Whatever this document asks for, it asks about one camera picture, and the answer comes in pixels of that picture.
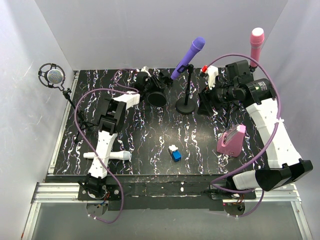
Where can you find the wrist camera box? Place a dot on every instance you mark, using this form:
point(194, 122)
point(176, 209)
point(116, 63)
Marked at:
point(145, 69)
point(210, 74)

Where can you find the black round-base mic stand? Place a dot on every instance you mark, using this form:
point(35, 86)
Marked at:
point(157, 99)

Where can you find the purple handheld microphone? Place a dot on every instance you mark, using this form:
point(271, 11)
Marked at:
point(196, 46)

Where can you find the black stand with purple mic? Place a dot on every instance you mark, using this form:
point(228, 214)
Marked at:
point(186, 105)

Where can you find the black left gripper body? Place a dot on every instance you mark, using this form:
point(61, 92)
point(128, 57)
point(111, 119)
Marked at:
point(151, 87)

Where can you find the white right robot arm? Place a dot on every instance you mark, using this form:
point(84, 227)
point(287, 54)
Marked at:
point(235, 83)

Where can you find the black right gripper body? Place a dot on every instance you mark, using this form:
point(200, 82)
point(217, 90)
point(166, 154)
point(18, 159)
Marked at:
point(220, 95)

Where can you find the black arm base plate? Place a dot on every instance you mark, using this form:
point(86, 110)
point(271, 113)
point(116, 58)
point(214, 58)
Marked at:
point(178, 195)

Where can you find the black left tripod stand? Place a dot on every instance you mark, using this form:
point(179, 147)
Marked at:
point(83, 123)

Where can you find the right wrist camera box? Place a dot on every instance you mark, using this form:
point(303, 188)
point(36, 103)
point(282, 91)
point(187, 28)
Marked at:
point(210, 74)

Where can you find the pink box holder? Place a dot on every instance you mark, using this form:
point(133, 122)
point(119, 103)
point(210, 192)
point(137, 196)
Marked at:
point(231, 142)

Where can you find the pink handheld microphone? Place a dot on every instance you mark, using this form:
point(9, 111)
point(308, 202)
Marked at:
point(257, 39)

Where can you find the silver studio mic shock mount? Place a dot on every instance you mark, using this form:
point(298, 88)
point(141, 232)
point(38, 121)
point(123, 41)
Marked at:
point(52, 76)

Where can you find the blue and white block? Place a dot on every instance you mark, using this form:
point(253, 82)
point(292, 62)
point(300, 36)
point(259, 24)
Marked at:
point(175, 154)

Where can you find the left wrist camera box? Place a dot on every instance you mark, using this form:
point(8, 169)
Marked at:
point(145, 69)

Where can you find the black tripod stand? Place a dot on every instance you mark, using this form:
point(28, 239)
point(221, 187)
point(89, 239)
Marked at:
point(231, 108)
point(83, 123)

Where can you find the aluminium frame rail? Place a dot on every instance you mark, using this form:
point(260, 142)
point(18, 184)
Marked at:
point(163, 211)

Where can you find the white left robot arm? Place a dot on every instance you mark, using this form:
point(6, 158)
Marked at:
point(111, 122)

